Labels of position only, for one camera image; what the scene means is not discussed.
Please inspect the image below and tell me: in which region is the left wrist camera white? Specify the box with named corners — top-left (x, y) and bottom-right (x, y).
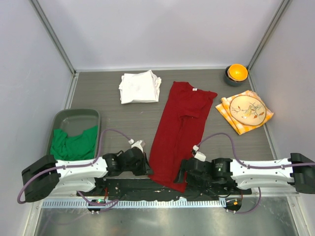
top-left (128, 139), bottom-right (145, 151)

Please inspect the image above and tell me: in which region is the aluminium rail frame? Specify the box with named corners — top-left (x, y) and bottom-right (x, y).
top-left (31, 176), bottom-right (301, 199)

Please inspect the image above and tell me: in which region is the embroidered round plate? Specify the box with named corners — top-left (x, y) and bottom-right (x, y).
top-left (229, 95), bottom-right (267, 126)

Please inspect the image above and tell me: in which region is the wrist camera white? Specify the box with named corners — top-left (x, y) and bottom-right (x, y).
top-left (192, 145), bottom-right (206, 162)
top-left (128, 139), bottom-right (145, 151)

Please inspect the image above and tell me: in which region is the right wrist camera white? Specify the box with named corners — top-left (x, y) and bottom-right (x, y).
top-left (192, 145), bottom-right (206, 162)

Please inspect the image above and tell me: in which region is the green t-shirt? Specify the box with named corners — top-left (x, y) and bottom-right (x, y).
top-left (49, 125), bottom-right (98, 161)

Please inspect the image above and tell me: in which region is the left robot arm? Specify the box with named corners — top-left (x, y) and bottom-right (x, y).
top-left (17, 147), bottom-right (153, 204)

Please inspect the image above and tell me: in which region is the folded white t-shirt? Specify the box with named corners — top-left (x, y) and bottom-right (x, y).
top-left (119, 70), bottom-right (161, 104)

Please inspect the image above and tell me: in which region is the grey plastic tray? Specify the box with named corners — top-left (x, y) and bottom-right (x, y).
top-left (46, 109), bottom-right (101, 158)

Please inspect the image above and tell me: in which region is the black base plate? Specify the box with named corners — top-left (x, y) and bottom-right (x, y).
top-left (82, 178), bottom-right (252, 202)

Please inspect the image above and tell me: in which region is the orange bowl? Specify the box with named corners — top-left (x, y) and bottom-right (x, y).
top-left (227, 64), bottom-right (248, 82)

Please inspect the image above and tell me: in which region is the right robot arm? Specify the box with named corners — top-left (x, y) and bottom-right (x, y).
top-left (174, 153), bottom-right (315, 194)

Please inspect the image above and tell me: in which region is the red t-shirt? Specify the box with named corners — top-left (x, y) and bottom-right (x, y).
top-left (149, 82), bottom-right (217, 192)

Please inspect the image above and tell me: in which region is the orange checkered cloth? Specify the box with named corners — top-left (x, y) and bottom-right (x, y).
top-left (216, 90), bottom-right (274, 135)

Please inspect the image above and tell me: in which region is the white slotted cable duct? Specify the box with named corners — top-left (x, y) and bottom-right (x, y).
top-left (41, 198), bottom-right (226, 208)

